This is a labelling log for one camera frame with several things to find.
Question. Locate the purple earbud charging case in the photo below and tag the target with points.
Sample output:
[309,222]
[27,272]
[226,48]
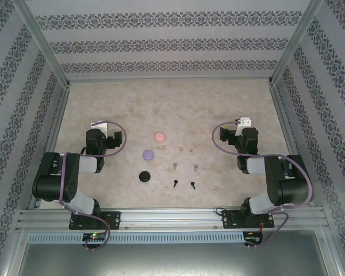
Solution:
[148,155]

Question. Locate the aluminium side rail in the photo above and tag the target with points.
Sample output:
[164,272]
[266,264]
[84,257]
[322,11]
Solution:
[283,120]
[57,120]

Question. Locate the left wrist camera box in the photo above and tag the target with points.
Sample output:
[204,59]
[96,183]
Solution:
[102,125]

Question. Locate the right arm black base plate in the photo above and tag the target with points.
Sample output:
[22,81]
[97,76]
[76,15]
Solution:
[230,220]

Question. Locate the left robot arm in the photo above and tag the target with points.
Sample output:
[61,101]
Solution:
[54,184]

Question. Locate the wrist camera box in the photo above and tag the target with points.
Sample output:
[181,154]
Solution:
[102,125]
[245,121]

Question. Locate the aluminium mounting rail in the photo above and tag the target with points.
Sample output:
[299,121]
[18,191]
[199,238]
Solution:
[166,217]

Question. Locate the black earbud charging case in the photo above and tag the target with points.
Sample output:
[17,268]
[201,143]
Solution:
[145,176]

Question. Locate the pink earbud charging case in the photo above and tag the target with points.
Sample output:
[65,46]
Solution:
[160,137]

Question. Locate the aluminium frame post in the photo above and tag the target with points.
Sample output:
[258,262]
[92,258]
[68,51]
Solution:
[293,43]
[46,49]

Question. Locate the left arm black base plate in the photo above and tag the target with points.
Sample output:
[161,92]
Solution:
[115,220]

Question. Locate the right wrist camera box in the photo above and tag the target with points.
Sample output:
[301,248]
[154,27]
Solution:
[245,121]

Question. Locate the grey metal panel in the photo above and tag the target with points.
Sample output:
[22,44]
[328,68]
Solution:
[172,258]

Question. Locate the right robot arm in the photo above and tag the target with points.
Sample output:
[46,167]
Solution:
[290,184]

